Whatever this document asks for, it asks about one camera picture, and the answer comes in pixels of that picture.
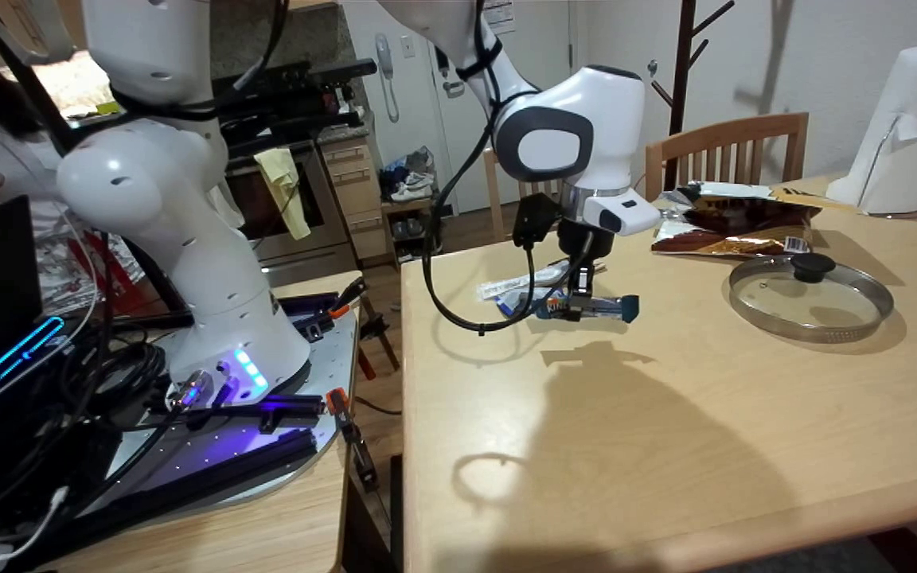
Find black coat stand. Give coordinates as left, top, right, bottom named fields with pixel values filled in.
left=651, top=0, right=737, bottom=134

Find wooden chair near robot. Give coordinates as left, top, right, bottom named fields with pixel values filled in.
left=481, top=142, right=565, bottom=240

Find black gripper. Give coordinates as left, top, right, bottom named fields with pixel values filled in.
left=514, top=193, right=615, bottom=315

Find clear plastic long packet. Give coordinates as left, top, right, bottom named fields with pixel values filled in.
left=477, top=261, right=566, bottom=303

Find glass pot lid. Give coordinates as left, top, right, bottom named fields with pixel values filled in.
left=727, top=252, right=894, bottom=343

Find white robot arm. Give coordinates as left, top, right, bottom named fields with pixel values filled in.
left=56, top=0, right=660, bottom=405

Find crumpled brown snack bag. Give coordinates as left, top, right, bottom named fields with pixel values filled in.
left=651, top=182, right=818, bottom=258

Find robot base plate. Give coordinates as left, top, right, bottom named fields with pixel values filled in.
left=72, top=308, right=356, bottom=533

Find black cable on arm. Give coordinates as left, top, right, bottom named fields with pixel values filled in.
left=419, top=0, right=572, bottom=337

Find wooden chair beside boiler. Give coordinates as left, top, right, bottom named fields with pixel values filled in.
left=644, top=112, right=809, bottom=196

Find dark blue snack bar packet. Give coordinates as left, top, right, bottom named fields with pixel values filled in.
left=534, top=296, right=640, bottom=325

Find white electric water boiler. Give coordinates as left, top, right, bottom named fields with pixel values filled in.
left=828, top=46, right=917, bottom=217

